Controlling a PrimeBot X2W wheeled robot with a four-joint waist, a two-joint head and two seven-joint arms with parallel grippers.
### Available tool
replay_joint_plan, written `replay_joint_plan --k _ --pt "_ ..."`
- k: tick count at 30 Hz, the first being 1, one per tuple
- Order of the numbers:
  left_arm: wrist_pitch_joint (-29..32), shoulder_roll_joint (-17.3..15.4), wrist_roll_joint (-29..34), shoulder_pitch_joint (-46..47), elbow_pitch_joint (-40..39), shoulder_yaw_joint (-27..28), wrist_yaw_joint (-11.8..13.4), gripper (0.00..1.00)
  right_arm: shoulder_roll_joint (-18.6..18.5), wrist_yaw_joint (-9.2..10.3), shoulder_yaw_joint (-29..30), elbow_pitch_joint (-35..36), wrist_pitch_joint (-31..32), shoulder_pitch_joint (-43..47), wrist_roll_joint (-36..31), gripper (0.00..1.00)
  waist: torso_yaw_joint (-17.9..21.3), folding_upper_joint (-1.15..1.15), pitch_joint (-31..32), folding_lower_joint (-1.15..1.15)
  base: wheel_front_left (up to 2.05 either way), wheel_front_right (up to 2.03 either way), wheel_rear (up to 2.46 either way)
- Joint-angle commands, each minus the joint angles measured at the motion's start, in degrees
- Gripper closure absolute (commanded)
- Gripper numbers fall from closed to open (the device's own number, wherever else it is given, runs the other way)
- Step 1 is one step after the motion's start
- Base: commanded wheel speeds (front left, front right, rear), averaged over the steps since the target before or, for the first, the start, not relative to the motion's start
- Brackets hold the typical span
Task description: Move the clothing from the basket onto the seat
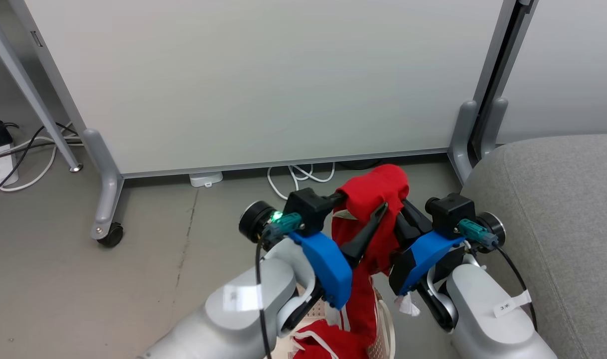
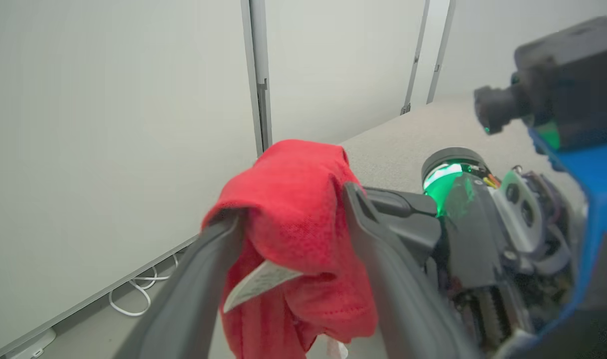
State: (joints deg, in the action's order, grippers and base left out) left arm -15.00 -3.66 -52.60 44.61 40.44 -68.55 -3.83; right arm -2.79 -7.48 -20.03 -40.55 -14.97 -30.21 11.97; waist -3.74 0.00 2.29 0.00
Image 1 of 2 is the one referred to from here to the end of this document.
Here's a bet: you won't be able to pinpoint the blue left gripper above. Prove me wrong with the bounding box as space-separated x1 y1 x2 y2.
289 192 389 311

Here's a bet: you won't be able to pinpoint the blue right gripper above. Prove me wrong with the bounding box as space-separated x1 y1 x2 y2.
389 199 464 296

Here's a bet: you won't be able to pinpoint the red garment with white stripes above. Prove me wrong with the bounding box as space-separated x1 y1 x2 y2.
291 164 411 359

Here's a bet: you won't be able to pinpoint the cream perforated laundry basket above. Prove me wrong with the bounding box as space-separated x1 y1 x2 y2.
284 289 397 359

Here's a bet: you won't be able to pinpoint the small white tag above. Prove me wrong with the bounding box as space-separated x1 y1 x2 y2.
395 293 422 318

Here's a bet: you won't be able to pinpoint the grey partition foot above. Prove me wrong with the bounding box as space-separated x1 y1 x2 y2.
480 97 509 160
82 129 126 241
448 100 479 184

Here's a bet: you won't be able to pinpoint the grey fabric sofa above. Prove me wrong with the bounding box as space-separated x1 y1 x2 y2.
460 134 607 359

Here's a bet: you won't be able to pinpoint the small white adapter box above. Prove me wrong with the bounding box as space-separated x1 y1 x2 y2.
189 172 224 188

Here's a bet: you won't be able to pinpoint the large white partition panel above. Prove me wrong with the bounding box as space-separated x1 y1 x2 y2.
7 0 538 179

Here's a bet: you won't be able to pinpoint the white partition panel, black edge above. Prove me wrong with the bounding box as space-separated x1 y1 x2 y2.
483 0 607 145

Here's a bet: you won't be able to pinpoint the black caster wheel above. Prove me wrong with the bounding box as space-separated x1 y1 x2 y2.
97 223 125 248

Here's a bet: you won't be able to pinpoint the grey slanted metal leg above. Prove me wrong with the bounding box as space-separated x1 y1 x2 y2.
0 10 83 173

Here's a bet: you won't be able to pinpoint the black cable under partition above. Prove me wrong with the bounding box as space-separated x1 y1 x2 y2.
336 160 384 171

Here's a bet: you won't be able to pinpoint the black right arm cable, teal plug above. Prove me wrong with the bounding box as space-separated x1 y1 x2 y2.
457 218 538 332

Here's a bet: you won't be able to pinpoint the black arm cable, teal plug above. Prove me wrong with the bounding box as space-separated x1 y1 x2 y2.
255 212 304 359
457 218 538 332

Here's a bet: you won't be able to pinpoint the black left arm cable, teal plug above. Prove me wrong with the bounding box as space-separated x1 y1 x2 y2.
255 212 304 359

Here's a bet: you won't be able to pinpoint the coiled white cable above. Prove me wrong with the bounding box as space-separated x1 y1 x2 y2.
267 163 336 201

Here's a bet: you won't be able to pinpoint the white floor cable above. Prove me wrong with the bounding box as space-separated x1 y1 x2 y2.
0 134 81 193

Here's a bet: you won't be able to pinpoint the black floor cables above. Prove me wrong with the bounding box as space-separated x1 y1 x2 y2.
0 121 83 201

